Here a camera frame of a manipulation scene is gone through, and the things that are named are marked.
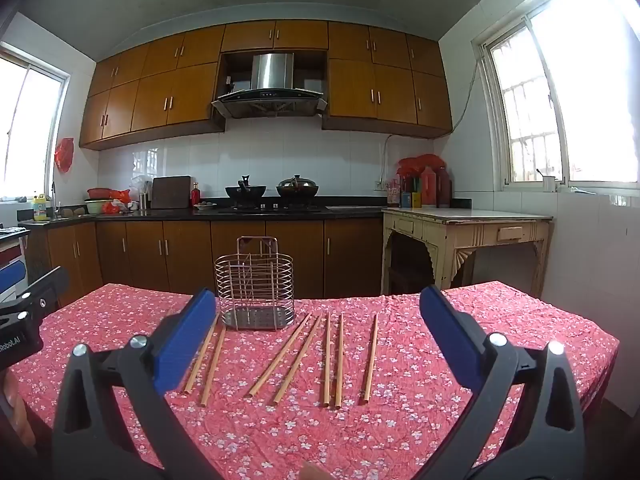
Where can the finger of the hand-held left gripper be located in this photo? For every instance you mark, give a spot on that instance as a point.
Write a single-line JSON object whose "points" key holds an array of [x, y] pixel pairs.
{"points": [[47, 285], [11, 277]]}

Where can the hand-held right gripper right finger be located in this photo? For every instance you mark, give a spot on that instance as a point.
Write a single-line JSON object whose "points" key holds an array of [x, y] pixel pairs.
{"points": [[450, 340]]}

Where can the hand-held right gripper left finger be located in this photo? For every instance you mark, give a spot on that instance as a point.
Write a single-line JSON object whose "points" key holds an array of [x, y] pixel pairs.
{"points": [[185, 340]]}

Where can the yellow bottle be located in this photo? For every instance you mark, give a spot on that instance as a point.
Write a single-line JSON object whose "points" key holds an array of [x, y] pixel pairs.
{"points": [[40, 208]]}

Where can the wooden lower kitchen cabinets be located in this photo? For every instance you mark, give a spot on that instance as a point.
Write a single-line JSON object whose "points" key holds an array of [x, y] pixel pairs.
{"points": [[185, 255]]}

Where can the green basin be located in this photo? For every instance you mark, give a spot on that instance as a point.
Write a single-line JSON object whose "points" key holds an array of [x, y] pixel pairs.
{"points": [[95, 206]]}

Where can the cream wooden side table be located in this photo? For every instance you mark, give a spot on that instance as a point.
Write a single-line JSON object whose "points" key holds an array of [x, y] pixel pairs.
{"points": [[450, 240]]}

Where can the red basin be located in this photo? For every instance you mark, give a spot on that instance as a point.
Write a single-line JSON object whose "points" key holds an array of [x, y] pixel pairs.
{"points": [[100, 193]]}

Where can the red floral tablecloth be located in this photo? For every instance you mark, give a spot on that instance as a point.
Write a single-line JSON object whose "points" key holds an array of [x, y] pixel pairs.
{"points": [[400, 435]]}

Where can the red plastic bag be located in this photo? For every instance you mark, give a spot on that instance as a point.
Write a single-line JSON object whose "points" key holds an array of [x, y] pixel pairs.
{"points": [[120, 197]]}

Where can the small plate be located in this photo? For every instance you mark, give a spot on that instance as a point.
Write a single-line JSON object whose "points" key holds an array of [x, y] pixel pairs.
{"points": [[206, 205]]}

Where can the small red bottle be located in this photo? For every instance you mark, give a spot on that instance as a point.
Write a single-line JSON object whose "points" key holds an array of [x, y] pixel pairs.
{"points": [[195, 196]]}

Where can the small coloured boxes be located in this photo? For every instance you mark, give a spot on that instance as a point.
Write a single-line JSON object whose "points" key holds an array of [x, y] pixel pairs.
{"points": [[411, 200]]}

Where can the large dark red bottle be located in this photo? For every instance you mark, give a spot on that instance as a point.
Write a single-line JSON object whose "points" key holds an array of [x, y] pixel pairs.
{"points": [[444, 187]]}

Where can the black gas stove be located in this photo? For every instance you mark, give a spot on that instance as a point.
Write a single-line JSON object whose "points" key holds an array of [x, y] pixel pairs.
{"points": [[275, 207]]}

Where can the black kitchen countertop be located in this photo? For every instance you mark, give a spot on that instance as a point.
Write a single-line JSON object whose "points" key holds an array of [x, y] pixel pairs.
{"points": [[350, 211]]}

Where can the red bags behind bottles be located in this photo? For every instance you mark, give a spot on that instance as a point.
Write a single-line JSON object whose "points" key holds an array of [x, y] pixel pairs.
{"points": [[420, 162]]}

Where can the white mug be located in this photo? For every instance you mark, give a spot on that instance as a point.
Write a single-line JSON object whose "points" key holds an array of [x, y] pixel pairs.
{"points": [[549, 184]]}

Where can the wok with domed lid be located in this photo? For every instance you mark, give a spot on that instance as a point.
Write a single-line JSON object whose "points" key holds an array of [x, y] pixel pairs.
{"points": [[297, 189]]}

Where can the large barred window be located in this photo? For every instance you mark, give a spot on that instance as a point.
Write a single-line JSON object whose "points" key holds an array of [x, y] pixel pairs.
{"points": [[525, 125]]}

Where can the steel range hood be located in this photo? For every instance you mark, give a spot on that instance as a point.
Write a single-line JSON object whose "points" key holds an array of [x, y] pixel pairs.
{"points": [[272, 72]]}

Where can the red hanging wall bag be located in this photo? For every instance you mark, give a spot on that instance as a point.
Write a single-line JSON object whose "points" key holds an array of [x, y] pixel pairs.
{"points": [[64, 156]]}

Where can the wooden upper wall cabinets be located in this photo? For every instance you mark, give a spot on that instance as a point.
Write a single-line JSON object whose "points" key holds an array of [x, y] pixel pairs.
{"points": [[150, 95]]}

